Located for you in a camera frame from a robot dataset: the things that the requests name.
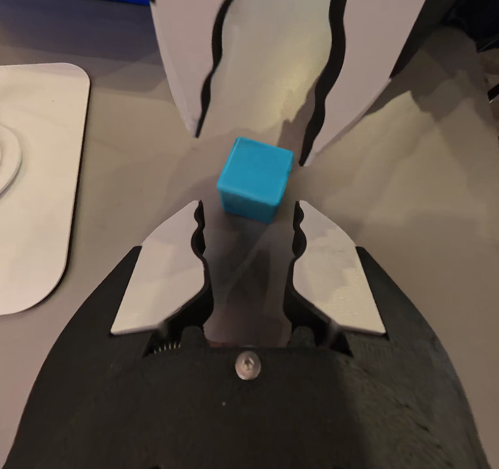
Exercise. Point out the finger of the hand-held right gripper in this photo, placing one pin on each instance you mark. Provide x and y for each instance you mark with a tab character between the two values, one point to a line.
187	29
374	29

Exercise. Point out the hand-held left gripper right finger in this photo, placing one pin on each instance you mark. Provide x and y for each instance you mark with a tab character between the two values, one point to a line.
335	282

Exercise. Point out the light blue cube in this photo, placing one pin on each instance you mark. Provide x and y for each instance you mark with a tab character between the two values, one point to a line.
253	180

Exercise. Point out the wooden document stand white base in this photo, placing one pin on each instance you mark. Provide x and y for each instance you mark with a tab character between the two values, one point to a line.
46	165

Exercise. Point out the grey desk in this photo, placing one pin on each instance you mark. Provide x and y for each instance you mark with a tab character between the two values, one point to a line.
409	204

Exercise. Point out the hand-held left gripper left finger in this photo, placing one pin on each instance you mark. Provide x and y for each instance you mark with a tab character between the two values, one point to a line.
163	278

